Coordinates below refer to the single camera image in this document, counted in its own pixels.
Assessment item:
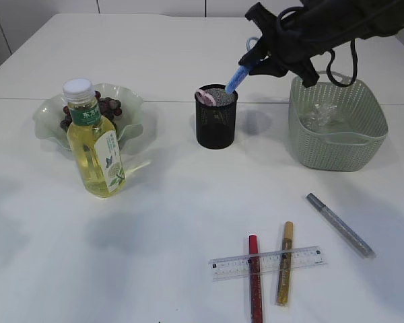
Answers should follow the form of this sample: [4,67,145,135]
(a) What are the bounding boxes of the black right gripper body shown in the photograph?
[245,2,319,87]

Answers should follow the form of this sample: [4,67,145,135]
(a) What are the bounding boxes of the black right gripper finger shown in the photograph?
[248,60,288,77]
[238,36,271,67]

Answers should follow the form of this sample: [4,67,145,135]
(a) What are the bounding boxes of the blue scissors with cover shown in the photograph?
[225,36,261,94]

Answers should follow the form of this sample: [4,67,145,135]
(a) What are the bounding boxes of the clear plastic sheet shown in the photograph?
[298,103,345,133]

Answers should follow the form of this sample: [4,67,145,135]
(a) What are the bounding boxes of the pink scissors with cover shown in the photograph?
[195,89,216,106]

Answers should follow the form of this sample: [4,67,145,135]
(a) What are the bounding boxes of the purple artificial grape bunch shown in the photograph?
[59,90,123,132]

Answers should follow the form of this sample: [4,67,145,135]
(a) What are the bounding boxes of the silver glitter pen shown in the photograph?
[306,193,376,258]

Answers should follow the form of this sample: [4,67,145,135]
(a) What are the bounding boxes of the yellow tea plastic bottle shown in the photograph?
[63,78,125,198]

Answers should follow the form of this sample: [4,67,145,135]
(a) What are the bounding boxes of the transparent plastic ruler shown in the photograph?
[209,246,327,281]

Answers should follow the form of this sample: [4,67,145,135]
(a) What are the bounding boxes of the gold glitter pen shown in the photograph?
[276,221,294,306]

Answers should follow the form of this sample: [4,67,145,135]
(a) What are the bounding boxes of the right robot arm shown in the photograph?
[238,0,404,87]

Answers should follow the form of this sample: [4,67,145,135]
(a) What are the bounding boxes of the black mesh pen holder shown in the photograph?
[195,84,238,149]

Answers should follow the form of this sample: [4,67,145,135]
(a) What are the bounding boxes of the green plastic woven basket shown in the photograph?
[288,77,388,172]

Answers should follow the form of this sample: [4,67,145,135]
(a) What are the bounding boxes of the green wavy glass plate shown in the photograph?
[33,83,143,150]

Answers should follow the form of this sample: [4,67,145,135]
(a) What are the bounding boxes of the red glitter pen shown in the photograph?
[248,235,263,323]

